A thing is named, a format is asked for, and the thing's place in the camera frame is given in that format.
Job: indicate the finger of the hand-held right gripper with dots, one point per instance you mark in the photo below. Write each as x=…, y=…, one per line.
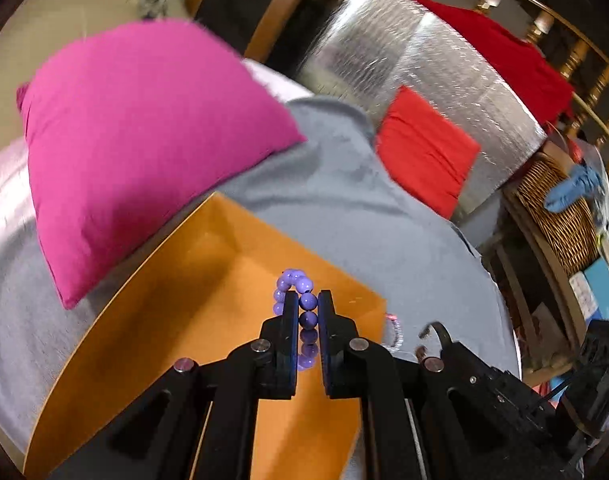
x=442, y=332

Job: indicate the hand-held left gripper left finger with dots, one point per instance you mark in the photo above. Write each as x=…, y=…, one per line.
x=290, y=330

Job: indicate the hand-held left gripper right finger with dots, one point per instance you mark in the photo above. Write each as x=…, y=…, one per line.
x=325, y=340

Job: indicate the orange cardboard box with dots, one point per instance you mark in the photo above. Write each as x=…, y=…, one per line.
x=194, y=300

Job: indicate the wooden shelf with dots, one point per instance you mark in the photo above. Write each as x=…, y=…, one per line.
x=522, y=280

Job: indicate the grey blanket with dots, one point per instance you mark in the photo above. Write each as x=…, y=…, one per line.
x=334, y=195

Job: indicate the blue cardboard box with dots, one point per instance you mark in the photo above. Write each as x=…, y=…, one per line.
x=607, y=285

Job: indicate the wicker basket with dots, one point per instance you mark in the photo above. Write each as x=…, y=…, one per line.
x=559, y=230

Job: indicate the red cushion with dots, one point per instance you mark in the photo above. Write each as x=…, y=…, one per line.
x=424, y=155

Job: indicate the blue cloth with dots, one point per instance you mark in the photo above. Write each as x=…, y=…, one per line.
x=572, y=187

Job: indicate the magenta pillow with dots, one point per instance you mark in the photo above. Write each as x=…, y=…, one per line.
x=134, y=135

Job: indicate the silver foil insulation mat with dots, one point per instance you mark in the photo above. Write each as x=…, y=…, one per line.
x=434, y=55

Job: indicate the red cloth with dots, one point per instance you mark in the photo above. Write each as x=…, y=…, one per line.
x=504, y=55

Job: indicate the gold metal railing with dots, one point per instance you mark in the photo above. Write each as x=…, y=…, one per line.
x=582, y=50

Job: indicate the wooden chair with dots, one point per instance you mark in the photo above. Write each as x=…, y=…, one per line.
x=279, y=10

